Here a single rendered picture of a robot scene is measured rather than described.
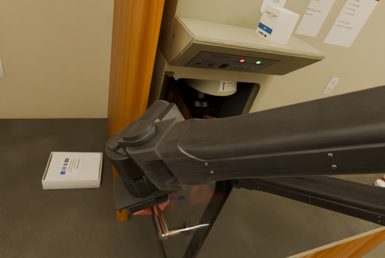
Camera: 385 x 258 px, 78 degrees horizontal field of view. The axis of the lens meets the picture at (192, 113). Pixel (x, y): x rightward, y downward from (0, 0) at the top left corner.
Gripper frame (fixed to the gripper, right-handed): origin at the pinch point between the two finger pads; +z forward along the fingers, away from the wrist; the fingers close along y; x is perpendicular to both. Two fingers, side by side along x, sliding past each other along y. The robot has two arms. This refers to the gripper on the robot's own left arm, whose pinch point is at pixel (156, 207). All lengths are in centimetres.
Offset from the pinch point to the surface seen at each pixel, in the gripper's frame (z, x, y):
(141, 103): -15.6, -13.3, -3.2
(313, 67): 34, -68, -95
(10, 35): -19, -64, 33
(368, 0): 4, -69, -118
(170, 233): -0.3, 5.9, -1.6
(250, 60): -17.4, -15.0, -27.2
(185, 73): -13.5, -22.7, -14.4
